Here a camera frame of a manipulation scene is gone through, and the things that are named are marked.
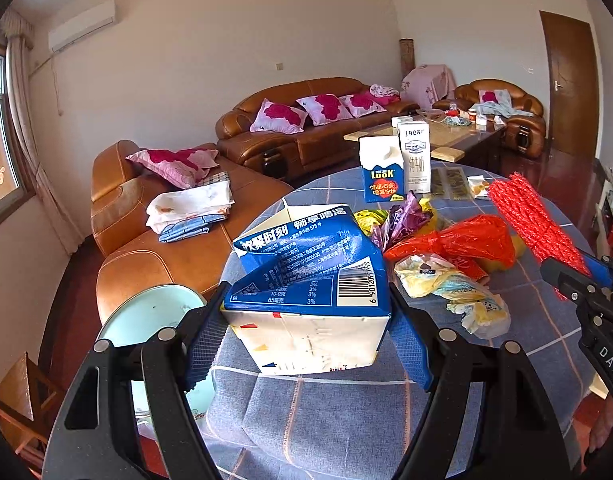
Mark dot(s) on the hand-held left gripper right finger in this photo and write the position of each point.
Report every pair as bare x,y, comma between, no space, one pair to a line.
411,345

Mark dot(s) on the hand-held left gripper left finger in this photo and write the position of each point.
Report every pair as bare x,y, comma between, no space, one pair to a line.
206,340

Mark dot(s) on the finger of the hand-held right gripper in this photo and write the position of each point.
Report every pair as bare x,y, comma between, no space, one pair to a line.
601,270
566,280

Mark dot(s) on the light blue cartoon bin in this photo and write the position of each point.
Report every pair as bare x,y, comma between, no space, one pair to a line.
151,310

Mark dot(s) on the red mesh net bundle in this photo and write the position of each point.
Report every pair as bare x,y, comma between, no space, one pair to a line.
531,215

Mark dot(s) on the crushed blue white carton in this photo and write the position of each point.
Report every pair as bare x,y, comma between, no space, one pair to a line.
306,330

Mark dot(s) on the red plastic bag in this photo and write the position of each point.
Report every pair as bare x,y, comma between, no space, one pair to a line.
461,242

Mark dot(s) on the purple wrapper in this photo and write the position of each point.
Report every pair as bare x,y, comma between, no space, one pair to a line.
401,220

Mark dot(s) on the white yellow plastic wrapper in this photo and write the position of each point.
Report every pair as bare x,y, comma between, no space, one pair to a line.
436,280

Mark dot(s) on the white cabinet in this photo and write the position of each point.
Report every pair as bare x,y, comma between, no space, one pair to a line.
611,200

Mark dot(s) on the blue plaid tablecloth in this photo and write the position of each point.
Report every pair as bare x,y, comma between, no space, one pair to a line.
336,410

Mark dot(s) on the orange leather chaise sofa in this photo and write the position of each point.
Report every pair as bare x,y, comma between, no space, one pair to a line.
136,260

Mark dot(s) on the blue striped folded cloth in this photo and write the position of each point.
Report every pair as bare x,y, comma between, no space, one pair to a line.
186,229

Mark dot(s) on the small white orange packet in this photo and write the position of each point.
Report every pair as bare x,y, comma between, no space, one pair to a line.
480,187

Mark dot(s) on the yellow crumpled wrapper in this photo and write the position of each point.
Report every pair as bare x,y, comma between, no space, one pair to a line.
369,220

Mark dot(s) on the white folded cloth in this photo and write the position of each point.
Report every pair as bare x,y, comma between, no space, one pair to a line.
186,205

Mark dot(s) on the clear patterned snack packet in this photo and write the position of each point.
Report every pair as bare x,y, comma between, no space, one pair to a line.
439,182
459,185

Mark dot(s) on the brown leather armchair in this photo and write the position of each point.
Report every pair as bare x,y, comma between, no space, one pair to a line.
526,130

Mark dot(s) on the checked folded cloth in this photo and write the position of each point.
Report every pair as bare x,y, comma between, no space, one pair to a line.
216,178

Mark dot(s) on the blue white gable carton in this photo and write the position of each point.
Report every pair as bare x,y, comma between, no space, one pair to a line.
381,175

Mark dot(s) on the wooden coffee table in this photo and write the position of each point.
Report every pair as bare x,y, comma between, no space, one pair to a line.
456,137

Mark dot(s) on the large pink floral pillow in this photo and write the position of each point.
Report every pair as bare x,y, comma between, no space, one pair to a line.
171,162

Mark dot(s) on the light blue cloth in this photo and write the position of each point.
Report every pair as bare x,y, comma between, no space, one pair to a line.
501,110

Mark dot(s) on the white milk carton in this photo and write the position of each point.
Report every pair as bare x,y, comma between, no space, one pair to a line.
415,160

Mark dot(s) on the brown wooden door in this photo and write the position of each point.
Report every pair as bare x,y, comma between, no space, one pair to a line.
571,85

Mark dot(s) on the wooden chair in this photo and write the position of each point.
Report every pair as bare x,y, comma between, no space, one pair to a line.
21,395

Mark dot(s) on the pink floral cushion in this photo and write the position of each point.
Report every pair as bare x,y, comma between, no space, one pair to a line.
361,104
279,116
493,96
322,109

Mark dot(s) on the small white box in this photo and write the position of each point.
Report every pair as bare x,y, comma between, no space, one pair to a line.
401,121

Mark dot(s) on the brown leather long sofa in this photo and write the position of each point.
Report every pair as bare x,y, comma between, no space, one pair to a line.
326,135

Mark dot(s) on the pink floral cover cloth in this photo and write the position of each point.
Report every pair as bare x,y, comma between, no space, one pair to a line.
429,82

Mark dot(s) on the pink crumpled cloth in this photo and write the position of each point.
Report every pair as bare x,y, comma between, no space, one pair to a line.
385,92

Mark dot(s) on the tall woven column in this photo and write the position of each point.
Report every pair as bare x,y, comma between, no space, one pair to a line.
407,55

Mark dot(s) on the beige curtain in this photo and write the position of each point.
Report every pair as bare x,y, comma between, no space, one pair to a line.
31,110

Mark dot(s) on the window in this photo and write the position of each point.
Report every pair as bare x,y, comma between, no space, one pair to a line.
1,125

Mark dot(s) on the white air conditioner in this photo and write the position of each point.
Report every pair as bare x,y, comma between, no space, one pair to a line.
81,25

